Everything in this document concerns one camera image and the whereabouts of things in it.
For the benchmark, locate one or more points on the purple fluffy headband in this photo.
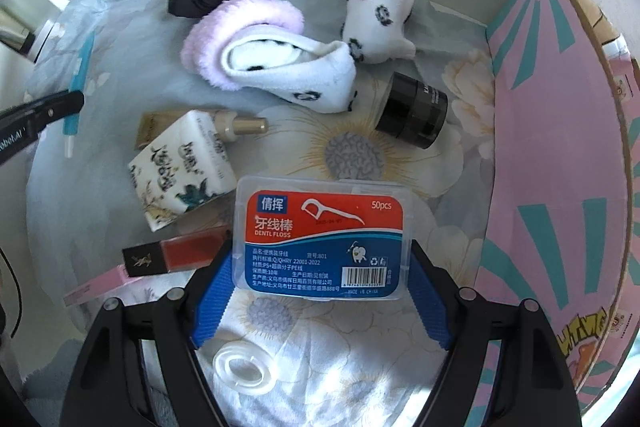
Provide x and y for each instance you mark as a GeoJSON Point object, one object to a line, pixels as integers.
{"type": "Point", "coordinates": [240, 14]}

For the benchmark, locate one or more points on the blue towel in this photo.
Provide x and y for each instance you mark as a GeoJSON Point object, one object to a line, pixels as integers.
{"type": "Point", "coordinates": [50, 387]}

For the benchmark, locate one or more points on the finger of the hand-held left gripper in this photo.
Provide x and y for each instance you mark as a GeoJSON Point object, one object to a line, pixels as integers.
{"type": "Point", "coordinates": [60, 106]}

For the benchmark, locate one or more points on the red lip gloss tube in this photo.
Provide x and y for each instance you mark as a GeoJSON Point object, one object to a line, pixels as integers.
{"type": "Point", "coordinates": [175, 252]}

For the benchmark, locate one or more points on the small pink box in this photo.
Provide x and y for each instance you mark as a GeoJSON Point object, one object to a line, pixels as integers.
{"type": "Point", "coordinates": [95, 287]}

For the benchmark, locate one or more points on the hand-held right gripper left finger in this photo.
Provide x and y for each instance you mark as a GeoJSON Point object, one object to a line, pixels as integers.
{"type": "Point", "coordinates": [214, 302]}

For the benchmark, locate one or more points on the clear tape roll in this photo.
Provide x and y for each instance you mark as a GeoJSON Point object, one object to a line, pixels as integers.
{"type": "Point", "coordinates": [244, 366]}

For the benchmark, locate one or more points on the white floral tissue pack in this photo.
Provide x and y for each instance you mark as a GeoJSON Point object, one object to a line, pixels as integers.
{"type": "Point", "coordinates": [182, 172]}

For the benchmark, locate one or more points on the black cosmetic jar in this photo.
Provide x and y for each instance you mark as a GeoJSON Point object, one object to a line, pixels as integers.
{"type": "Point", "coordinates": [412, 109]}

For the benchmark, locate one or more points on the pink and teal cardboard box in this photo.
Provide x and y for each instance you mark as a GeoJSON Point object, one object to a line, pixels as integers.
{"type": "Point", "coordinates": [545, 147]}

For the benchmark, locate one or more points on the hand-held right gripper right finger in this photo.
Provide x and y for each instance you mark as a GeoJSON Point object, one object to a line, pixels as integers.
{"type": "Point", "coordinates": [429, 302]}

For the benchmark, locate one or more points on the white spotted sock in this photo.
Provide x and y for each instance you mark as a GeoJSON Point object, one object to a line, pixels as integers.
{"type": "Point", "coordinates": [377, 19]}
{"type": "Point", "coordinates": [300, 67]}

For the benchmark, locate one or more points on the blue toothbrush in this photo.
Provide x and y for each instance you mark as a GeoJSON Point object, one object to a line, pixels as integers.
{"type": "Point", "coordinates": [80, 72]}

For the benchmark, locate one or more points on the beige bottle with gold cap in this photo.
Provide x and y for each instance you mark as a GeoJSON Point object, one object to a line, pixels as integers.
{"type": "Point", "coordinates": [245, 126]}

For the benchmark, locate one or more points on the clear dental floss box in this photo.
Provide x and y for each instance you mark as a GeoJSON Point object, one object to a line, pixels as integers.
{"type": "Point", "coordinates": [325, 239]}

